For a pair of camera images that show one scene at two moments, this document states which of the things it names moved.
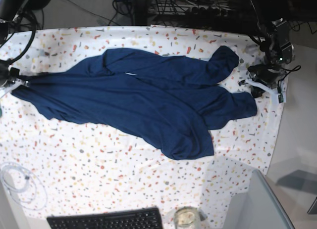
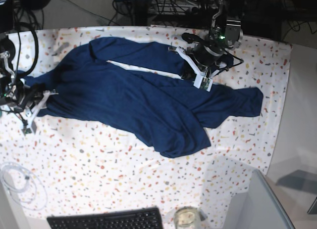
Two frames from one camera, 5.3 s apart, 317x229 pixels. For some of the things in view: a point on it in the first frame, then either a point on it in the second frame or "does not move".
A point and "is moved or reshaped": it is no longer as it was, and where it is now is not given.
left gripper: (8, 75) -> (24, 96)
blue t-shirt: (173, 99) is moved or reshaped
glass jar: (186, 217) does not move
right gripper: (267, 73) -> (206, 54)
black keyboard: (135, 218) does not move
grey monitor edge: (259, 208) does not move
